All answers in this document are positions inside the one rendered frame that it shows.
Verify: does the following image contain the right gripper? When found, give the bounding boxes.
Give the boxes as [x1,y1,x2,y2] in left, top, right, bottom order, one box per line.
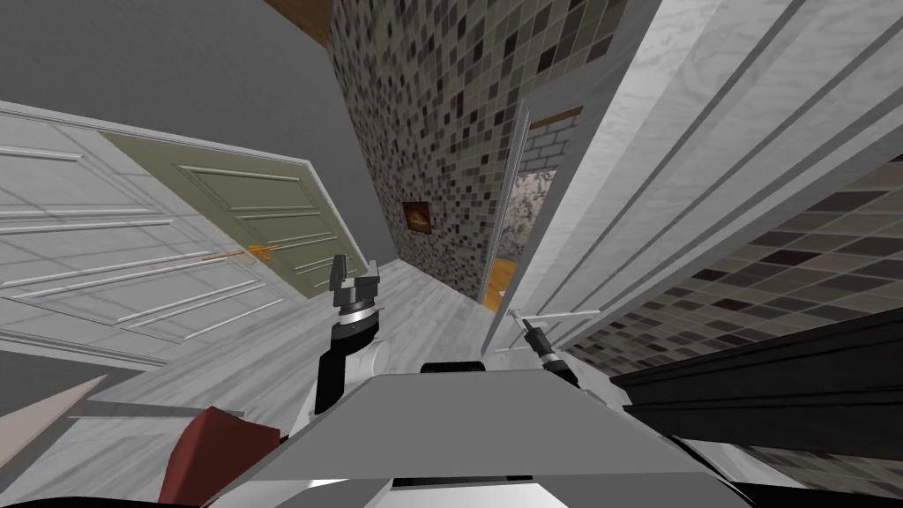
[519,317,555,358]

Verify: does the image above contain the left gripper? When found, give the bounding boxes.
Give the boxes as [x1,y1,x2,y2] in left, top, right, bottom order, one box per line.
[331,254,383,316]

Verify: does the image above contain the white door lever handle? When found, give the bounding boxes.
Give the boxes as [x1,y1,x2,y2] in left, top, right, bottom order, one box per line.
[505,307,601,322]

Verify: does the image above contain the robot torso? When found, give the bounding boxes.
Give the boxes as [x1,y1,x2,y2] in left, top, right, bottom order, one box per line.
[203,361,750,508]

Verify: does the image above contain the olive green door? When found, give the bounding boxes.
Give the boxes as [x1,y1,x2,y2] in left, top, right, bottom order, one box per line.
[98,130,373,301]

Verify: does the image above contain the dark red box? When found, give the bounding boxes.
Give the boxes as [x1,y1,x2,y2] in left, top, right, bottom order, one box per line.
[155,405,283,507]

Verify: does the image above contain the white panelled door leaf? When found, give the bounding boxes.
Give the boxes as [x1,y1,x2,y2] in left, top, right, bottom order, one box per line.
[482,0,903,356]

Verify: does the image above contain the white panelled double door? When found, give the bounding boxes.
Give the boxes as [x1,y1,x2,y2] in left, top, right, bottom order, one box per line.
[0,101,311,371]

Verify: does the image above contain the beige flat board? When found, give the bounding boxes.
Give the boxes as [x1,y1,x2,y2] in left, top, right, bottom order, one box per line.
[0,373,108,468]

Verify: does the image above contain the orange picture on wall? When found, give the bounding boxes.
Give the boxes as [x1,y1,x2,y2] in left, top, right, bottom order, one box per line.
[401,200,434,236]

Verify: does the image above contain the orange door handle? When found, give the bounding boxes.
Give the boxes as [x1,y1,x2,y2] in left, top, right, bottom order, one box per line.
[203,244,278,265]

